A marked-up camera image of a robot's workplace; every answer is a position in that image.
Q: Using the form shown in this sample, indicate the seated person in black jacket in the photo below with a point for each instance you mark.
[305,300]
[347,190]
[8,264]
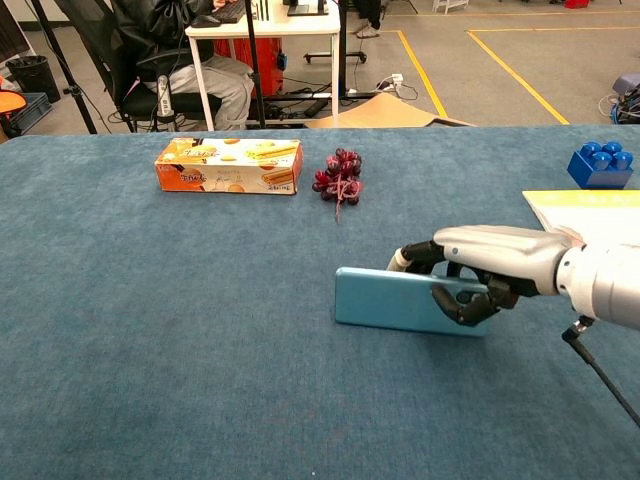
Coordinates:
[150,25]

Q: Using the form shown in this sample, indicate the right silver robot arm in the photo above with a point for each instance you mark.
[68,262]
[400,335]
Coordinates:
[605,280]

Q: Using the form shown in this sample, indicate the black rolling stand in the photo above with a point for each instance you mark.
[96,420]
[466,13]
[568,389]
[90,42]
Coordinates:
[343,50]

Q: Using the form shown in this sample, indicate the black tripod stand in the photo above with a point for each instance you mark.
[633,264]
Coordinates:
[60,55]

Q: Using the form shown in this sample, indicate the white yellow booklet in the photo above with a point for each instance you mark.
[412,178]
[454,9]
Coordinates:
[600,210]

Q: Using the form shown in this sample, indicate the white desk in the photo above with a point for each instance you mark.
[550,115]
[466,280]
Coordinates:
[285,25]

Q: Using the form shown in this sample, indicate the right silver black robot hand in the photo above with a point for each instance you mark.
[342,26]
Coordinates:
[500,250]

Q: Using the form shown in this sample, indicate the blue plastic crate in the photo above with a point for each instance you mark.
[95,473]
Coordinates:
[32,112]

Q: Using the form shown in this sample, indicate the blue tablecloth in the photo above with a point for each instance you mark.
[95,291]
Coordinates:
[150,325]

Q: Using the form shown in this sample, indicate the black floor power strip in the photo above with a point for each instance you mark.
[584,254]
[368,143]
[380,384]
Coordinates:
[316,107]

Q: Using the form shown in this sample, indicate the black trash bin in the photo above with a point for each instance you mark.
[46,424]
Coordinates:
[35,75]

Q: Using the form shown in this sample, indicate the blue toy building brick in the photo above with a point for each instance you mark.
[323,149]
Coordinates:
[595,170]

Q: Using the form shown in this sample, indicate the black computer mouse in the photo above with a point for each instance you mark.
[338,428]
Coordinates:
[205,21]

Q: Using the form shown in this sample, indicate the blue smartphone with black screen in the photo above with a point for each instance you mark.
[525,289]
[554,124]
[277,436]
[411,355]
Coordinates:
[380,300]

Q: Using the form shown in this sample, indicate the black office chair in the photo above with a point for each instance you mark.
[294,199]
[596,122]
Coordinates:
[145,106]

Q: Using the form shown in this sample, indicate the black keyboard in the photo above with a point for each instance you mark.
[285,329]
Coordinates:
[231,12]

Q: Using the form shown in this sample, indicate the red cabinet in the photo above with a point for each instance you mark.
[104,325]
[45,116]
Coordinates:
[272,75]

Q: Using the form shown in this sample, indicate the orange biscuit box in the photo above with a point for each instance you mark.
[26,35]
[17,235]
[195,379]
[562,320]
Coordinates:
[225,167]

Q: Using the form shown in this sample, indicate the black vertical pole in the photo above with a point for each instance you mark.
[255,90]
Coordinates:
[255,60]

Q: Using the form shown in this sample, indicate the orange black round object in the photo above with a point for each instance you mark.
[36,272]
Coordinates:
[11,102]

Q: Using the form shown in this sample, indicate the red box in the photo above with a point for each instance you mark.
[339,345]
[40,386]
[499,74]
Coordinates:
[577,3]

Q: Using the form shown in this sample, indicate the standing person with white shoes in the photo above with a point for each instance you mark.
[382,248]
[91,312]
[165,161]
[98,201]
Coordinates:
[369,20]

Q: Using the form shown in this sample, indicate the bunch of red grapes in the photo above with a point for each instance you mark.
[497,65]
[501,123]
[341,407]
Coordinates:
[340,177]

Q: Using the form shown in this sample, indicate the white power strip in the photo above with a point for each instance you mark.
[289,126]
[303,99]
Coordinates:
[395,80]

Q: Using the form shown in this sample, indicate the grey device housing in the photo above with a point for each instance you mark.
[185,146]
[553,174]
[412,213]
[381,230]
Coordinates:
[627,82]

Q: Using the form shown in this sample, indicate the white metal rack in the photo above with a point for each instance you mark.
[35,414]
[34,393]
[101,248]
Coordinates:
[450,5]

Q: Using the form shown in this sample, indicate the brown cardboard sheet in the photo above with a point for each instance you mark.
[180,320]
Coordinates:
[380,112]

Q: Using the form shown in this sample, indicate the black monitor base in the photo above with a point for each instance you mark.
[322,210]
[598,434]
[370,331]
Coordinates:
[307,9]

